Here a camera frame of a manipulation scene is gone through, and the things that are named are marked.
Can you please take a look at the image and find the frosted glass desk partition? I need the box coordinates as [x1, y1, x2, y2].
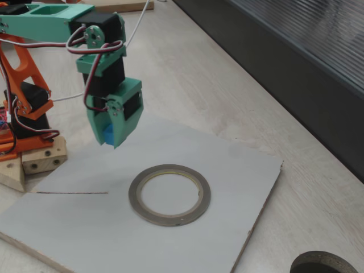
[172, 0, 364, 184]

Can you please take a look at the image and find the red controller circuit board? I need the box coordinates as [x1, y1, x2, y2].
[0, 105, 9, 132]

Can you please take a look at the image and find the grey tape ring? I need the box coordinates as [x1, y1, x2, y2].
[128, 163, 212, 228]

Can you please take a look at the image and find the round desk cable hole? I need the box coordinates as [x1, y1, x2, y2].
[289, 250, 359, 273]

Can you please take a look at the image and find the blue cube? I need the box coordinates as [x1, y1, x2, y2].
[104, 125, 115, 146]

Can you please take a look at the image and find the wooden arm base mount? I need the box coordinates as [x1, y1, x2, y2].
[0, 135, 68, 192]

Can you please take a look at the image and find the white laminated chipboard panel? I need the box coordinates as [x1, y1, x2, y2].
[0, 113, 284, 273]

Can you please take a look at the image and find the light wooden plank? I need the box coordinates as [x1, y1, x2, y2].
[82, 0, 155, 14]

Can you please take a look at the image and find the white usb cable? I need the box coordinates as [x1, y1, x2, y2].
[52, 0, 151, 102]

